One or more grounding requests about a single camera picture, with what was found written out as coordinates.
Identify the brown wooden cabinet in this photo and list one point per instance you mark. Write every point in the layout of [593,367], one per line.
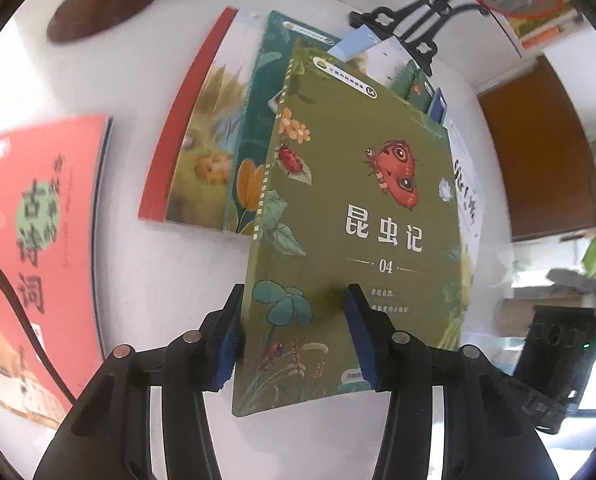
[543,150]

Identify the large red spine picture book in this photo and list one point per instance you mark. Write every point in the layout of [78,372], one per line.
[197,150]

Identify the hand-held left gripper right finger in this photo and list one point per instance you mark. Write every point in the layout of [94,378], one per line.
[360,340]

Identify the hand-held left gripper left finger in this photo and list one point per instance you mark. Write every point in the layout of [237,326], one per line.
[227,355]

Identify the teal tulip cover book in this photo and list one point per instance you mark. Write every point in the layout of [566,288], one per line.
[258,110]

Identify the dark blue thin book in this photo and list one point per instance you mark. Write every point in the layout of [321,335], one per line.
[437,105]

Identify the pink cover book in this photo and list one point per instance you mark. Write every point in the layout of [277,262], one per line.
[47,200]

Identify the yellow desk globe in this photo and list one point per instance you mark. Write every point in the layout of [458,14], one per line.
[102,7]

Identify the olive butterfly cover book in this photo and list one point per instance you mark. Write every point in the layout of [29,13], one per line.
[353,185]

